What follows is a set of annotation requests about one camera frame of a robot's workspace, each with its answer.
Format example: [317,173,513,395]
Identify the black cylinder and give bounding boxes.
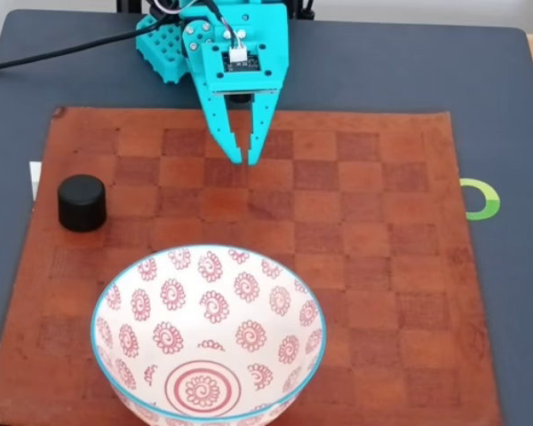
[56,173,107,233]

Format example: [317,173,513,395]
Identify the white bowl with red flowers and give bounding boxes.
[91,243,328,426]

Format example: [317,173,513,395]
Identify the white paper slip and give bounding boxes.
[28,161,44,201]

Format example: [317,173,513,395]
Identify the brown leather chessboard mat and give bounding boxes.
[0,105,505,426]

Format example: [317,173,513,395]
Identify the thin black camera cable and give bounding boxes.
[202,0,246,51]

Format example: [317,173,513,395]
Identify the turquoise camera mount with board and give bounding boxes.
[202,43,281,104]

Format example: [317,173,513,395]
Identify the red white servo wires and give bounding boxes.
[152,0,184,15]

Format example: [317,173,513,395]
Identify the thick black power cable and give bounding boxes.
[0,18,170,75]

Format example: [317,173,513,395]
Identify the green ring sticker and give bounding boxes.
[458,177,502,222]

